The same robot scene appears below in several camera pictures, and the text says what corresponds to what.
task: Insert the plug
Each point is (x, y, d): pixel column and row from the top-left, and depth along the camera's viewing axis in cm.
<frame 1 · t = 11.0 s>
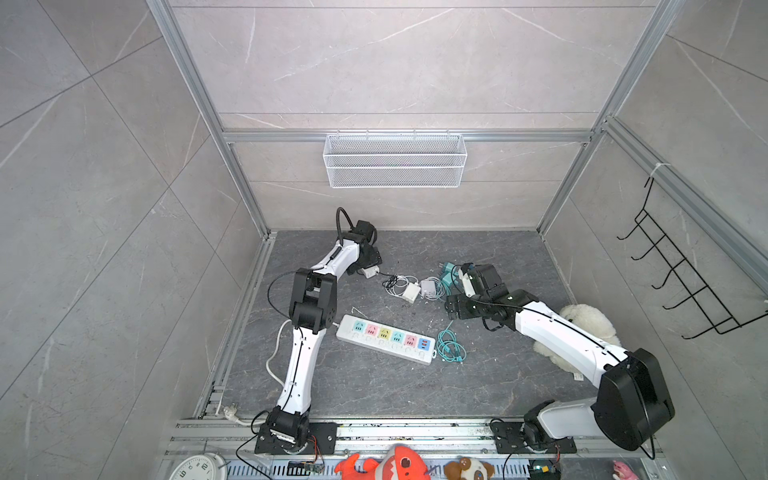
left hand: (369, 257, 108), fingers open
right hand: (459, 300, 87), fingers open
white power strip colourful sockets: (386, 339, 90), point 3 cm above the table
white grey charger block: (428, 287, 103), point 2 cm above the table
teal charger lower: (448, 278, 106), point 2 cm above the table

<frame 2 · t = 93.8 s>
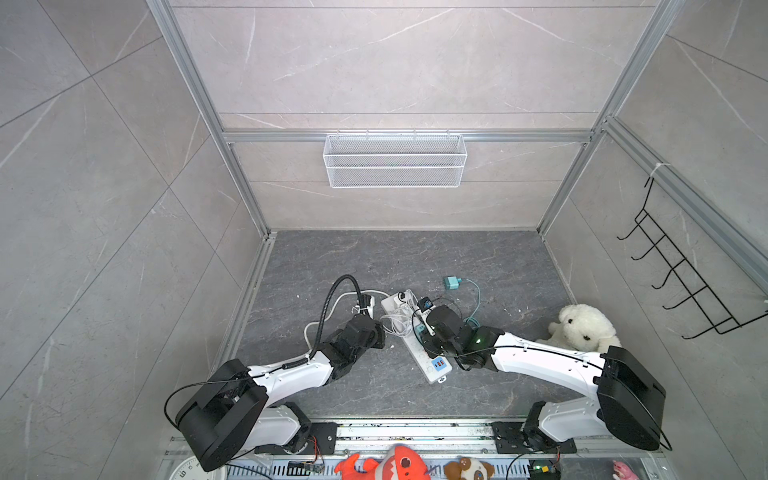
left hand: (382, 316, 87), fingers closed
right hand: (424, 329, 84), fingers open
white power strip colourful sockets: (435, 369, 84), point 3 cm above the table
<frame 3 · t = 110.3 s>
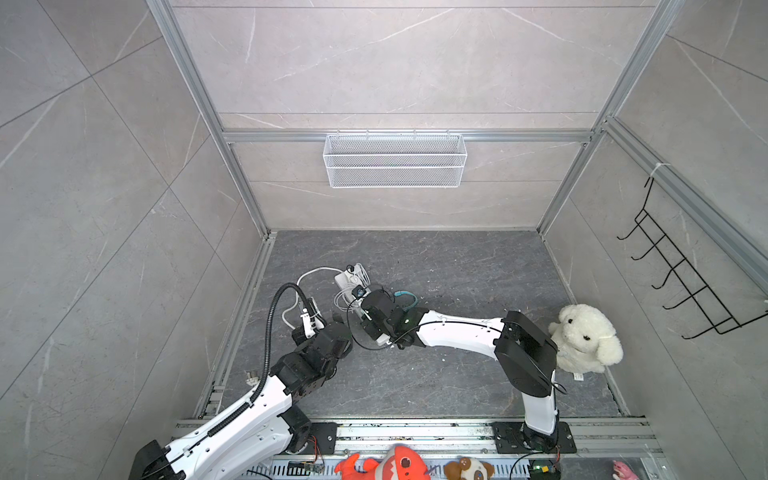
left hand: (324, 313, 79), fingers open
right hand: (368, 311, 88), fingers open
white power strip colourful sockets: (347, 280, 100), point 6 cm above the table
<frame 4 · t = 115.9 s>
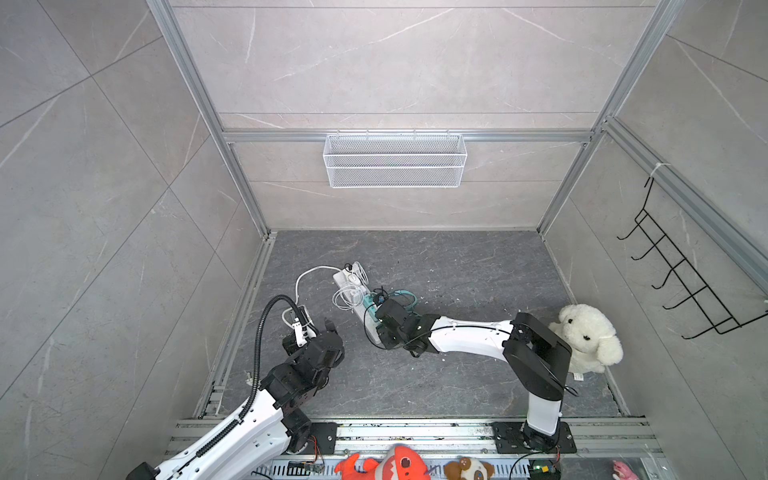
left hand: (314, 320, 78), fingers open
right hand: (384, 325, 90), fingers open
